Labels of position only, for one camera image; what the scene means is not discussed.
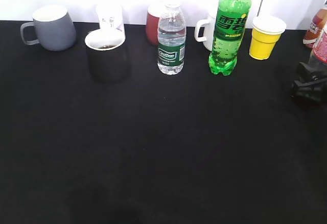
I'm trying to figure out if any dark red mug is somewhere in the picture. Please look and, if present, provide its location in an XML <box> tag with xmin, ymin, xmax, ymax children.
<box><xmin>146</xmin><ymin>2</ymin><xmax>166</xmax><ymax>46</ymax></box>

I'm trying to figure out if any brown iced tea bottle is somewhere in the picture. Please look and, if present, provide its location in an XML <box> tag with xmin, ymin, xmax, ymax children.
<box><xmin>302</xmin><ymin>2</ymin><xmax>326</xmax><ymax>48</ymax></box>

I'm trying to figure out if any white yogurt drink bottle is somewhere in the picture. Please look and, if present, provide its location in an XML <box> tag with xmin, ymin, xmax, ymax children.
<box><xmin>96</xmin><ymin>0</ymin><xmax>125</xmax><ymax>36</ymax></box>

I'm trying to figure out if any cola bottle red label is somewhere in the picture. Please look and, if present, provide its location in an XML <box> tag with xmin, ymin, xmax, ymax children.
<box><xmin>295</xmin><ymin>19</ymin><xmax>327</xmax><ymax>107</ymax></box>

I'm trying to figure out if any green sprite bottle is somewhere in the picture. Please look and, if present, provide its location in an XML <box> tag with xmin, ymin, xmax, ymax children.
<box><xmin>208</xmin><ymin>0</ymin><xmax>251</xmax><ymax>76</ymax></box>

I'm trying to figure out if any grey ceramic mug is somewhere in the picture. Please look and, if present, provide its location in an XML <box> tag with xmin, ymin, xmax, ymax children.
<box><xmin>20</xmin><ymin>5</ymin><xmax>77</xmax><ymax>52</ymax></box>

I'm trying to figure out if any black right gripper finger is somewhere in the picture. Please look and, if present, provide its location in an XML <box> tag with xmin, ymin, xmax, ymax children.
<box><xmin>291</xmin><ymin>78</ymin><xmax>326</xmax><ymax>103</ymax></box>
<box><xmin>296</xmin><ymin>62</ymin><xmax>326</xmax><ymax>80</ymax></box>

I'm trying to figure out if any white ceramic mug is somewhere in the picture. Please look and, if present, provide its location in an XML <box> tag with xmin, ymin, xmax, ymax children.
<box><xmin>194</xmin><ymin>8</ymin><xmax>217</xmax><ymax>51</ymax></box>

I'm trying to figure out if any black mug white interior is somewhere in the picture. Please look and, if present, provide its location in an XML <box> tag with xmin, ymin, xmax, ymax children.
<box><xmin>84</xmin><ymin>29</ymin><xmax>131</xmax><ymax>84</ymax></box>

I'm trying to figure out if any yellow paper cup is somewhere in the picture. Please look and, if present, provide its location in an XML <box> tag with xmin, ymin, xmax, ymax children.
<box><xmin>249</xmin><ymin>15</ymin><xmax>287</xmax><ymax>60</ymax></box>

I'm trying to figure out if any clear water bottle green label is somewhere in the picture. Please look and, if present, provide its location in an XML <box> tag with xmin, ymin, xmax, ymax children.
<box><xmin>157</xmin><ymin>0</ymin><xmax>186</xmax><ymax>75</ymax></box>

